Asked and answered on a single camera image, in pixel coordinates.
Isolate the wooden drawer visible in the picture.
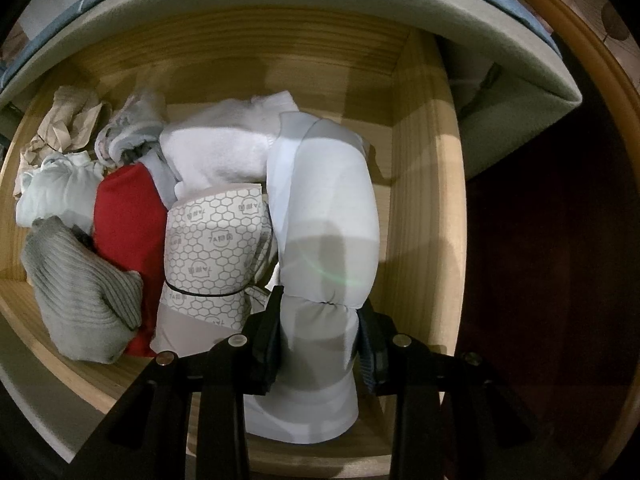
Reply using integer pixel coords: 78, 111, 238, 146
0, 25, 468, 466

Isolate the grey knit sock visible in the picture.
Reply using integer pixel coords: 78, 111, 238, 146
21, 215, 146, 366

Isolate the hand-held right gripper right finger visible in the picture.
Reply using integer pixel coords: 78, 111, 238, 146
350, 300, 551, 480

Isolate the orange wooden frame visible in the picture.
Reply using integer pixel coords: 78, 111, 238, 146
530, 0, 640, 201

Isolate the grey and white underwear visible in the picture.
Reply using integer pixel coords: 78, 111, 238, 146
94, 91, 168, 166

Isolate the red underwear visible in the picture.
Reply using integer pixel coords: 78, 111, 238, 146
92, 162, 171, 358

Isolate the white fleece cloth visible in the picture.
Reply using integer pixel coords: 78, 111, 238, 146
159, 91, 301, 201

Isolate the pale white underwear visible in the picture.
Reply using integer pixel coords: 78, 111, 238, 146
247, 110, 381, 446

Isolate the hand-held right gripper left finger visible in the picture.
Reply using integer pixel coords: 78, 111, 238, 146
75, 285, 286, 480

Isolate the pale mint underwear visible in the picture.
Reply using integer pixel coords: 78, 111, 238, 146
15, 152, 106, 233

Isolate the beige cloth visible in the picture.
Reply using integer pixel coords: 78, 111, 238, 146
19, 85, 113, 171

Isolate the honeycomb print underwear pack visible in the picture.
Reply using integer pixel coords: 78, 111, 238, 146
150, 182, 281, 356

